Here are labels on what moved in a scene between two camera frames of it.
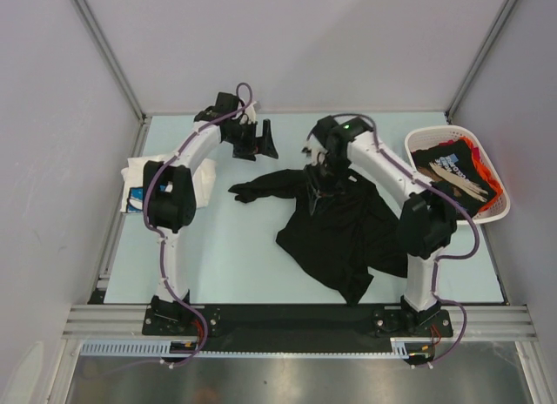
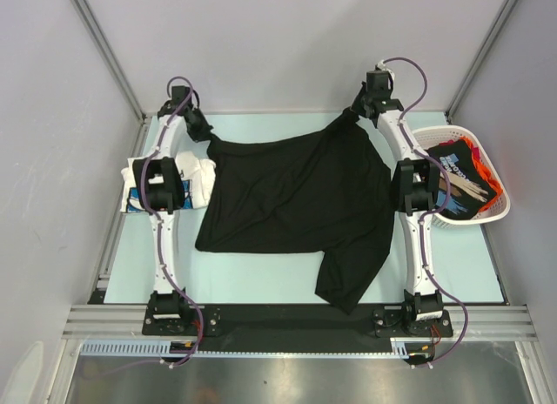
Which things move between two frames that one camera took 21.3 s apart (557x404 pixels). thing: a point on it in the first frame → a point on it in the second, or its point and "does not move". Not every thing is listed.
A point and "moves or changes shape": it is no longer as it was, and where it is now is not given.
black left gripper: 248,151 → 204,132
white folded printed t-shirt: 203,171 does not move
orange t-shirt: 486,171 does not move
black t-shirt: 341,232 moves or changes shape
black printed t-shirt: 452,165 does not move
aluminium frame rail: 98,321 does not move
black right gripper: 316,185 → 356,105
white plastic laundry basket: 418,138 does not move
